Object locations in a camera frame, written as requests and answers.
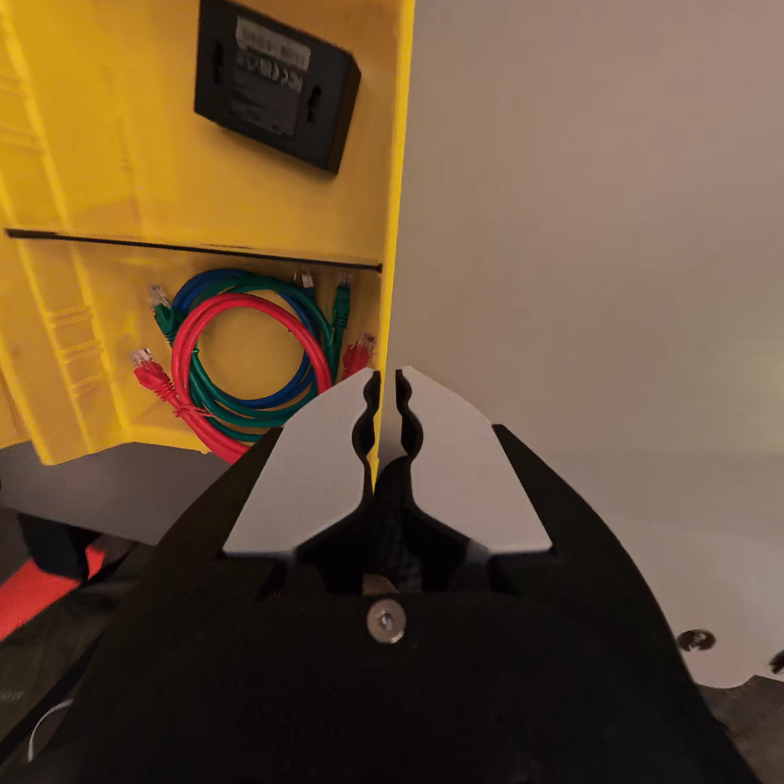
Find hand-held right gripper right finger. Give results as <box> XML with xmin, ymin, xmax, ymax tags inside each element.
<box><xmin>395</xmin><ymin>366</ymin><xmax>553</xmax><ymax>590</ymax></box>

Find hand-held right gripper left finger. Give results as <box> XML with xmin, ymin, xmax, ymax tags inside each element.
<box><xmin>222</xmin><ymin>367</ymin><xmax>382</xmax><ymax>590</ymax></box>

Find green ethernet cable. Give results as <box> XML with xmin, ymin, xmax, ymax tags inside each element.
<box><xmin>149</xmin><ymin>271</ymin><xmax>355</xmax><ymax>443</ymax></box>

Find red ethernet cable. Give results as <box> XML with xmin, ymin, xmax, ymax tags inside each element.
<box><xmin>130</xmin><ymin>293</ymin><xmax>379</xmax><ymax>464</ymax></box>

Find blue ethernet cable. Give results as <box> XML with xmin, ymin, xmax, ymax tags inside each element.
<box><xmin>170</xmin><ymin>267</ymin><xmax>321</xmax><ymax>410</ymax></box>

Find yellow plastic bin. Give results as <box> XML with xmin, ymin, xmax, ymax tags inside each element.
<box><xmin>0</xmin><ymin>0</ymin><xmax>417</xmax><ymax>494</ymax></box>

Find black ethernet switch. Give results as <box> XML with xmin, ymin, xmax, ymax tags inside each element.
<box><xmin>194</xmin><ymin>0</ymin><xmax>362</xmax><ymax>175</ymax></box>

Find black bin divider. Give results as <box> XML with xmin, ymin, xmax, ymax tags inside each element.
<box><xmin>5</xmin><ymin>228</ymin><xmax>383</xmax><ymax>274</ymax></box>

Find red cloth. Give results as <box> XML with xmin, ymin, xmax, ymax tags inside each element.
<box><xmin>0</xmin><ymin>542</ymin><xmax>110</xmax><ymax>642</ymax></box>

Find thin white cable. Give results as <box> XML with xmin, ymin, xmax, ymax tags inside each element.
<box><xmin>26</xmin><ymin>697</ymin><xmax>76</xmax><ymax>762</ymax></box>

